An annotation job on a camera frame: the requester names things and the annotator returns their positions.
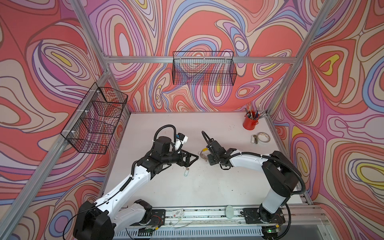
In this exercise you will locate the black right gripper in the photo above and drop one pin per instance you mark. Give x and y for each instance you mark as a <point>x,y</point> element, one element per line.
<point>210,157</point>

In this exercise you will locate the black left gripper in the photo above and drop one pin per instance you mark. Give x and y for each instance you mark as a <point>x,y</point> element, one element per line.
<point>186,163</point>

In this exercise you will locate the metal keyring organizer yellow grip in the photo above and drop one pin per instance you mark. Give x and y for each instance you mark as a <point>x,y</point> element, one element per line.
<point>203,154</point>

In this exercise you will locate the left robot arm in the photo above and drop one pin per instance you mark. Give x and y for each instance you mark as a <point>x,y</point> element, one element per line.
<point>106,217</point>

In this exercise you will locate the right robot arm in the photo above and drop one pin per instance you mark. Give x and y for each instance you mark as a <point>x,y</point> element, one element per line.
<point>275,176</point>

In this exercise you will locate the key with long mint tag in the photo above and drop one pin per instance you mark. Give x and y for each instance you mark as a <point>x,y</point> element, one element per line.
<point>186,173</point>

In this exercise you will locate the red pen cup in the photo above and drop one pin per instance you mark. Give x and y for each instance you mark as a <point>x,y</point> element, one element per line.
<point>249,124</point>

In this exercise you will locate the tape roll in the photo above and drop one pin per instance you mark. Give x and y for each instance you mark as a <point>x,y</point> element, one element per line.
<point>263,137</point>

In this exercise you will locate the pens in cup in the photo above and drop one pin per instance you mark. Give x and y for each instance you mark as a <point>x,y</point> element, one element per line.
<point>254,114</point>

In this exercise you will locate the white oval button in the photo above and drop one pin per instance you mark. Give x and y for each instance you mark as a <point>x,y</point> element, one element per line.
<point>229,212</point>

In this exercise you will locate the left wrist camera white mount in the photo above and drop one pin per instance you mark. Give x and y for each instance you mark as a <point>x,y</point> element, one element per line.
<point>181,139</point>

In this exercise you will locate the white label tag on rail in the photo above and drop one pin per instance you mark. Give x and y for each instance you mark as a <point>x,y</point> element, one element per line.
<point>178,213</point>

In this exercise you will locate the black wire basket back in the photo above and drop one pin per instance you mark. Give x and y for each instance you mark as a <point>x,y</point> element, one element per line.
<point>208,68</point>

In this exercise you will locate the black wire basket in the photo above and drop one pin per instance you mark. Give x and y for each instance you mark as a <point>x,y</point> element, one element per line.
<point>96,120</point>
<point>208,68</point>

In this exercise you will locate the black wire basket left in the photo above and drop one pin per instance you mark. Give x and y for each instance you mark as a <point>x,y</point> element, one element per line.
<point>96,120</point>

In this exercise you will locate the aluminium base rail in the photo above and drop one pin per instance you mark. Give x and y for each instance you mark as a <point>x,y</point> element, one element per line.
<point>297,222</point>

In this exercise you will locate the aluminium frame post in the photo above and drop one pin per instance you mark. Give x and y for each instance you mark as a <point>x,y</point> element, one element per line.
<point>107,76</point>

